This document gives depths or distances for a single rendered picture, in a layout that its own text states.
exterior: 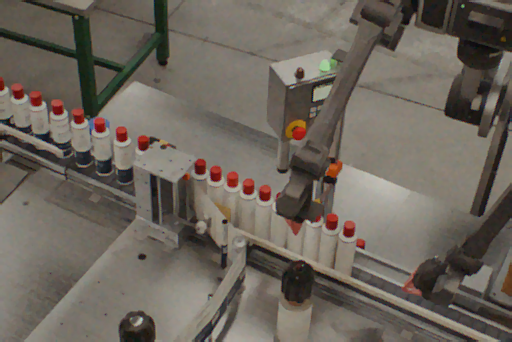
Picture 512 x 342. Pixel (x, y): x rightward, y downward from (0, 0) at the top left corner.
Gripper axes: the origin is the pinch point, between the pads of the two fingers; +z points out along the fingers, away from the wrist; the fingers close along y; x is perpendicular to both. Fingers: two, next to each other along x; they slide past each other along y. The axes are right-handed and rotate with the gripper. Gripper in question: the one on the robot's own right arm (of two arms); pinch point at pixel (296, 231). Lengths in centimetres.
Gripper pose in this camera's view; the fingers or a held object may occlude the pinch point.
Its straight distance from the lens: 231.4
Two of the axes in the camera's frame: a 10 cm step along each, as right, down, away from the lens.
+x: 4.2, -5.7, 7.1
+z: -1.0, 7.5, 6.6
